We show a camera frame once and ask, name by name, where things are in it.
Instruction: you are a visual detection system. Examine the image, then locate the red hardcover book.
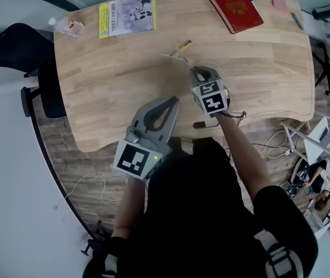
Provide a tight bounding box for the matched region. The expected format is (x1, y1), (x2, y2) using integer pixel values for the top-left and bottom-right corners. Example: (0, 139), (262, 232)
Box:
(200, 0), (264, 35)

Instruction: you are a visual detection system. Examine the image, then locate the person's torso in black shirt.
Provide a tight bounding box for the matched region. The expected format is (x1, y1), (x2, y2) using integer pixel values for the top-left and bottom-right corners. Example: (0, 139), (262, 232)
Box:
(83, 136), (320, 278)

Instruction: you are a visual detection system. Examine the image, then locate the person's right forearm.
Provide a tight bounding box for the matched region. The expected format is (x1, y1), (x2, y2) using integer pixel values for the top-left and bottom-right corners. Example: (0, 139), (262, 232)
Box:
(215, 111), (271, 198)

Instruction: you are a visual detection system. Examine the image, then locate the white folding step stool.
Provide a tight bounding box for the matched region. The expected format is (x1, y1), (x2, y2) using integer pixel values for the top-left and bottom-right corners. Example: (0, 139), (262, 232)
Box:
(280, 116), (330, 168)

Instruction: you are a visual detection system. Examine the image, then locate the black chair base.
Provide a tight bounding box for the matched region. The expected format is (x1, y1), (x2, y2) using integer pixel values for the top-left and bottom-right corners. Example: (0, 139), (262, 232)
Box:
(80, 220), (116, 256)

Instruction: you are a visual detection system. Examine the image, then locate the white floor cable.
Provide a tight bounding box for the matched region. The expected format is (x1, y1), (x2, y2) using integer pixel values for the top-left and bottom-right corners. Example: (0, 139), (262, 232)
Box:
(64, 171), (122, 207)

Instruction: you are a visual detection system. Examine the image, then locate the grey marker pen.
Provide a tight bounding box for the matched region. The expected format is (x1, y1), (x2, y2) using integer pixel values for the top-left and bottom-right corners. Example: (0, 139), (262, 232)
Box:
(291, 12), (304, 30)

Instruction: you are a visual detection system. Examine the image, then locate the white cable with plug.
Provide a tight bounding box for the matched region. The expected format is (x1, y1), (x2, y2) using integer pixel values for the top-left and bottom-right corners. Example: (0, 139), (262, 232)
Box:
(251, 130), (293, 160)

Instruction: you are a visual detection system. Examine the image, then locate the person's left forearm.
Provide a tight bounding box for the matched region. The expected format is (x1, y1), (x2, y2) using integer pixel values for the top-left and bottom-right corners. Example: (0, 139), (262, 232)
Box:
(112, 177), (148, 237)

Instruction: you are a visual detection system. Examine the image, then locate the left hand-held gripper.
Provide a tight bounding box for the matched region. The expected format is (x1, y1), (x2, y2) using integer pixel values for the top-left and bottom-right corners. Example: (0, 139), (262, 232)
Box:
(112, 96), (182, 182)

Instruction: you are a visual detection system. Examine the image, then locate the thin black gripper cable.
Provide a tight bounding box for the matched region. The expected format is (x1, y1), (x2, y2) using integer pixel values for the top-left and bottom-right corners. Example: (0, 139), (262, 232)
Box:
(221, 110), (247, 125)

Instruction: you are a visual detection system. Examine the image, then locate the black mesh office chair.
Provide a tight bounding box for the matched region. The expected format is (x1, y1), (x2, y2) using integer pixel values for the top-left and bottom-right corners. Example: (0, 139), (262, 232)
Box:
(0, 23), (67, 118)

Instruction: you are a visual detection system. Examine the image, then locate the clear slim pen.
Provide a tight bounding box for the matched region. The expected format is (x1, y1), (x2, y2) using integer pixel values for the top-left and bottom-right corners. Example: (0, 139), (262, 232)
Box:
(175, 46), (196, 69)

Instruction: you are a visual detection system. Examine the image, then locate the yellow-edged picture book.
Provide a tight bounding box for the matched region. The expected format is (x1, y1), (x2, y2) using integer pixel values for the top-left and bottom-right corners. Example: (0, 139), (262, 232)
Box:
(98, 0), (157, 39)

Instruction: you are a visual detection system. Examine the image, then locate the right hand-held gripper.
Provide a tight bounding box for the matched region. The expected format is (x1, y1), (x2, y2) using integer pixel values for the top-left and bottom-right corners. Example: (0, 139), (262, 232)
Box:
(190, 65), (231, 119)

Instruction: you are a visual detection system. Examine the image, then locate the grey white shoulder strap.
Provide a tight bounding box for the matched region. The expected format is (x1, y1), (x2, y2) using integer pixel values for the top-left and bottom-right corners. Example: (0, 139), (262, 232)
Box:
(251, 230), (305, 278)
(102, 253), (119, 278)

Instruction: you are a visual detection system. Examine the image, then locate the pink sticky note pad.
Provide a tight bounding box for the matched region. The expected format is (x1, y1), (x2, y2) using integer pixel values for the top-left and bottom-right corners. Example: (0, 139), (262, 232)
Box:
(273, 0), (289, 13)

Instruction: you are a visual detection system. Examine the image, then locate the clear plastic water bottle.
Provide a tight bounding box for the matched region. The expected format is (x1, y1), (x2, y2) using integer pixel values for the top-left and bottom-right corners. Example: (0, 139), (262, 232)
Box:
(48, 16), (86, 38)

